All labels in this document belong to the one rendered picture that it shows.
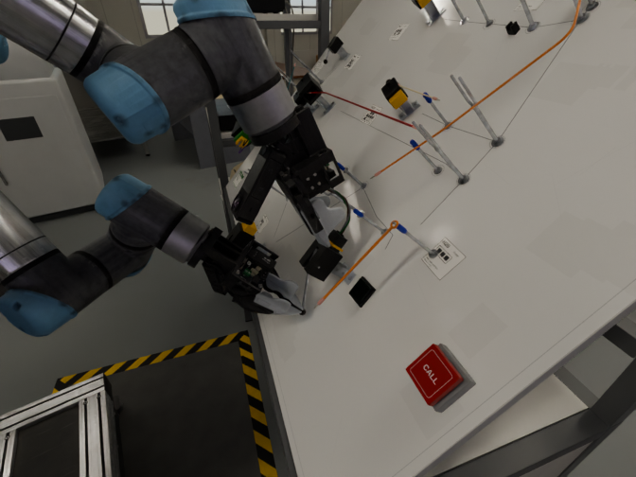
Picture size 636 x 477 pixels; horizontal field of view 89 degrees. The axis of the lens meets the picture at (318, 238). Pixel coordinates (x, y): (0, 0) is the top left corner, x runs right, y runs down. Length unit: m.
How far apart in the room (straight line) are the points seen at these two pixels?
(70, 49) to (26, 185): 3.02
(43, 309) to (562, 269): 0.63
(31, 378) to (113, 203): 1.73
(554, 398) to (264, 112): 0.78
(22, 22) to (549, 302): 0.62
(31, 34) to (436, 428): 0.62
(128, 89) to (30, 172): 3.09
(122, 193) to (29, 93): 2.78
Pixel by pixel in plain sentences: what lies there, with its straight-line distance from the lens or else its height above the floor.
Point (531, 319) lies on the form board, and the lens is 0.44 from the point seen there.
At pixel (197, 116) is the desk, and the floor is 0.58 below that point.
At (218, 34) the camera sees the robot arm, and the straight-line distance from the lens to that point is 0.40.
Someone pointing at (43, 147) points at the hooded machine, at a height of 0.62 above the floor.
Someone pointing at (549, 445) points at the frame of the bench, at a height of 0.80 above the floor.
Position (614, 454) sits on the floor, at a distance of 1.96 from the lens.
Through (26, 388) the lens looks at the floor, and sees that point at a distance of 2.18.
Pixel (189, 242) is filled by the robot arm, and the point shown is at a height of 1.17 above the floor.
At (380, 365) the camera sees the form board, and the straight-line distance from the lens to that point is 0.51.
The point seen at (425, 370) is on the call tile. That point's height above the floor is 1.10.
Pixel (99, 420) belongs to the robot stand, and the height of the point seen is 0.21.
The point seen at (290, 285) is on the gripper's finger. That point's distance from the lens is 0.57.
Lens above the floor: 1.45
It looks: 34 degrees down
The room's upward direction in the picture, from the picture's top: straight up
